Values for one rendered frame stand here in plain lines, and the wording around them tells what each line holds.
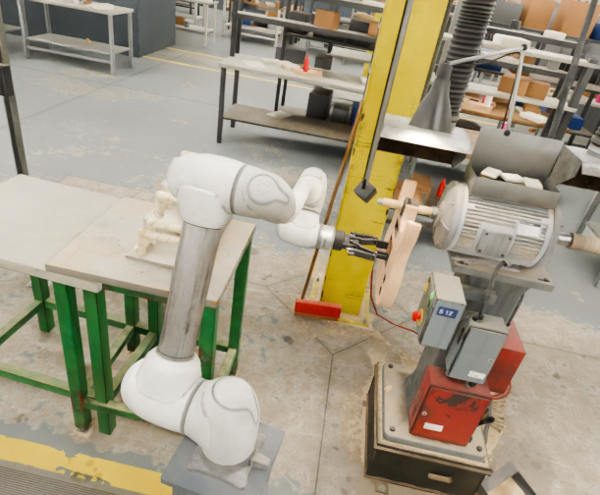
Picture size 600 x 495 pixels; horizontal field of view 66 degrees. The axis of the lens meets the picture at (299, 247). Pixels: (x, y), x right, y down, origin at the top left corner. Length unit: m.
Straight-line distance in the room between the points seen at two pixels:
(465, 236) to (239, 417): 0.95
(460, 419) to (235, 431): 1.10
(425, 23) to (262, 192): 1.57
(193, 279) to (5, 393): 1.64
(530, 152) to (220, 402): 1.30
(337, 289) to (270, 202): 1.96
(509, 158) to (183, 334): 1.24
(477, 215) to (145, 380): 1.16
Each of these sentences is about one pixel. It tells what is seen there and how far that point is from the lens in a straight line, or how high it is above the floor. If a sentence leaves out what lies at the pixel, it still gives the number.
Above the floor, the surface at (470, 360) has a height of 0.77.
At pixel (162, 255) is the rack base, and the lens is 1.80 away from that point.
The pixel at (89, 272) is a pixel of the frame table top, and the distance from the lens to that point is 1.76.
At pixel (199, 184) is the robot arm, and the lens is 1.16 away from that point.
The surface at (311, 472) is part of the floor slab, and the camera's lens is 2.33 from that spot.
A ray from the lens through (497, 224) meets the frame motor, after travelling 1.70.
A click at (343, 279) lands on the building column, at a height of 0.29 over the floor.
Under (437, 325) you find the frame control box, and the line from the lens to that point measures 1.59.
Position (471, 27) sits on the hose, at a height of 1.86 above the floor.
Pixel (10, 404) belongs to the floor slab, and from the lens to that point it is 2.65.
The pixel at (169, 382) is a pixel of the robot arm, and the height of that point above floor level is 0.96.
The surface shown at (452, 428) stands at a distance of 2.15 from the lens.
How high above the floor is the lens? 1.94
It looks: 31 degrees down
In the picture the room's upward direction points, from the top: 10 degrees clockwise
